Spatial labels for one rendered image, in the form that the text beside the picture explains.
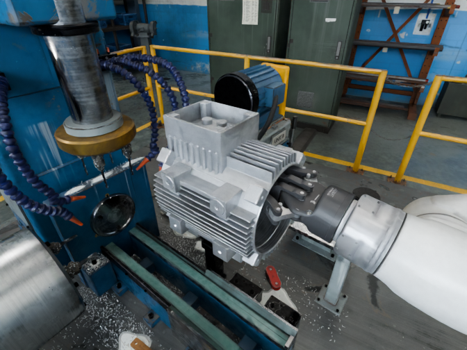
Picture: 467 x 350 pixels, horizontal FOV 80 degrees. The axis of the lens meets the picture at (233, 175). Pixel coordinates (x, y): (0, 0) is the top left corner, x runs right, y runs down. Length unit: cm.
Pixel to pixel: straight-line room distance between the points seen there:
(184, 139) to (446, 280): 37
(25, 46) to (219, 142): 60
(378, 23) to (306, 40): 199
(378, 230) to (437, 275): 7
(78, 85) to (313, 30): 323
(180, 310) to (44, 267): 33
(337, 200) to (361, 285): 71
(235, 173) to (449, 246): 27
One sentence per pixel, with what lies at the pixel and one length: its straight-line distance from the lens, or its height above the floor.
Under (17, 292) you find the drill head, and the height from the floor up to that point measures 113.
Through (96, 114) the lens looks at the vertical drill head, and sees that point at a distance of 70.
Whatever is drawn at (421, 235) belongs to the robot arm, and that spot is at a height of 138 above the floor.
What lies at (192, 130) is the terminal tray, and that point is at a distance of 43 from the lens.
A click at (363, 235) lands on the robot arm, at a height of 137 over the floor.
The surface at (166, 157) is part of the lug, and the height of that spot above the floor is 138.
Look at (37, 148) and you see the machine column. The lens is 93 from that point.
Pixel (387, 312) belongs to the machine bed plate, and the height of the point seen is 80.
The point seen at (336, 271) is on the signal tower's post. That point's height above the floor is 95.
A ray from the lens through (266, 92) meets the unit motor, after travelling 107.
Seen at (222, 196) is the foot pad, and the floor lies 138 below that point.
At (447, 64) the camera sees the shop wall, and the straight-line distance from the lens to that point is 560.
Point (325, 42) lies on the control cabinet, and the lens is 367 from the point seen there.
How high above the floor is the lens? 161
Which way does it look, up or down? 34 degrees down
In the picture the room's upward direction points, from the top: straight up
